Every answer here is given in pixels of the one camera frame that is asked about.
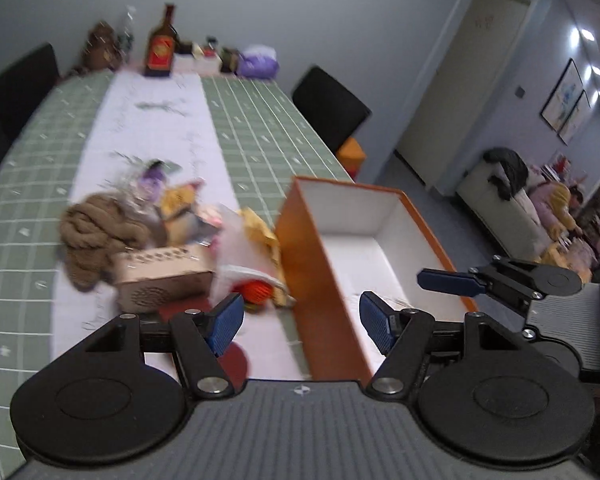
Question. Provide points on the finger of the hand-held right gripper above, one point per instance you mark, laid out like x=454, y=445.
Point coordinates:
x=447, y=282

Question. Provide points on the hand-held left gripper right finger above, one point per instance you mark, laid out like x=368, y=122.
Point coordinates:
x=376, y=327

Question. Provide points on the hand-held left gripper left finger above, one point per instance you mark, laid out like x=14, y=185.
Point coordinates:
x=226, y=327

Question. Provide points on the orange cardboard box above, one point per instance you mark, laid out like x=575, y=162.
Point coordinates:
x=330, y=280

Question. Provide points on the yellow cloth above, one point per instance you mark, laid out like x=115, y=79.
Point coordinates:
x=260, y=235

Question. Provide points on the purple soft item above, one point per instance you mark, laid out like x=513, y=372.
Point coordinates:
x=154, y=177

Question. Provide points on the orange mesh item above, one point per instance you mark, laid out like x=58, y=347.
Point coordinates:
x=254, y=291

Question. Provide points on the perforated cardboard box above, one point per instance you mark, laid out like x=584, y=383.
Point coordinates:
x=162, y=275

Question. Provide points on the beige sofa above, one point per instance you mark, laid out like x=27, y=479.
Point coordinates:
x=495, y=215

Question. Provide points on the transparent plastic bag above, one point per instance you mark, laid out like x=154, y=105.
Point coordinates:
x=237, y=245

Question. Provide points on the black jacket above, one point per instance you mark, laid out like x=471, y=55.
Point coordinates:
x=507, y=170

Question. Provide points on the yellow plush item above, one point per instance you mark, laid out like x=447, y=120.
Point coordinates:
x=177, y=202

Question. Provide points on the orange stool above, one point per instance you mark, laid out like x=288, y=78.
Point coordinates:
x=352, y=157

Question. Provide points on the brown knitted item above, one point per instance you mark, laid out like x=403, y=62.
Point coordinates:
x=97, y=232

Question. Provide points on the white door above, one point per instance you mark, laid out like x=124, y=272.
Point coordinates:
x=462, y=85

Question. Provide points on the green checked tablecloth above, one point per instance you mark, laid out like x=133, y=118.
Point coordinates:
x=260, y=125

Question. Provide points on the white box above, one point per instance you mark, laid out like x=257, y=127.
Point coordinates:
x=195, y=64

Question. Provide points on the purple tissue pack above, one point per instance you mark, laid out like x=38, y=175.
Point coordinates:
x=258, y=62

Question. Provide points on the dark glass jar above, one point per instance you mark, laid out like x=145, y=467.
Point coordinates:
x=185, y=48
x=229, y=60

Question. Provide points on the small red label bottle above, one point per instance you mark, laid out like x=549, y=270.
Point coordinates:
x=210, y=47

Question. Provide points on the brown liquor bottle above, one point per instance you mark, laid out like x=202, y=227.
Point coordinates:
x=161, y=50

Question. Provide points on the brown bear bottle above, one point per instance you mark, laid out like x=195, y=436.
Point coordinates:
x=101, y=47

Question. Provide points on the clear water bottle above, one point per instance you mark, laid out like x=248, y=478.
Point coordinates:
x=126, y=35

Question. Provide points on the framed wall picture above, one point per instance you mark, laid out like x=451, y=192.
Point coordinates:
x=561, y=95
x=574, y=120

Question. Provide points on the wall switch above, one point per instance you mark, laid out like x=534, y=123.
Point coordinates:
x=520, y=91

